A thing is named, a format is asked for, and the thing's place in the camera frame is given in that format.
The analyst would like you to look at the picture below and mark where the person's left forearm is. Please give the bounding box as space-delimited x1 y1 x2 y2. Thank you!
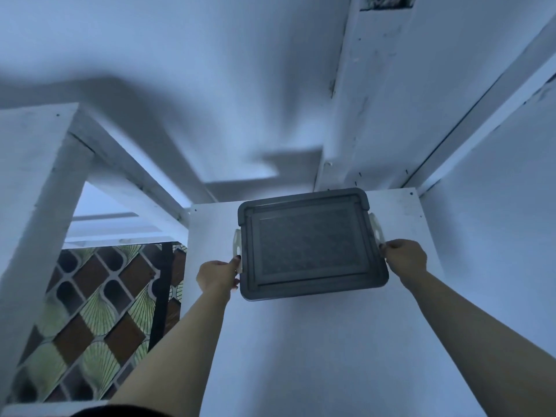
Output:
108 291 229 417

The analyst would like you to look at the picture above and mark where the dark brown storage box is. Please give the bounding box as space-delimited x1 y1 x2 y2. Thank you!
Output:
233 188 389 301

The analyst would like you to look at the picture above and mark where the person's left hand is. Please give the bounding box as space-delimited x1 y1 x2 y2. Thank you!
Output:
196 254 242 305

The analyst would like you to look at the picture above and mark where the person's right forearm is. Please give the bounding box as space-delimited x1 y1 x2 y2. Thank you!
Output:
404 269 556 417

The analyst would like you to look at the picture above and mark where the grey storage box lid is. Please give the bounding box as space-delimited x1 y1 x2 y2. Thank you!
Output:
236 188 389 301

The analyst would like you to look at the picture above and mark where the person's right hand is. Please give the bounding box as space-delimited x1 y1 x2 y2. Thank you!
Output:
379 239 429 289

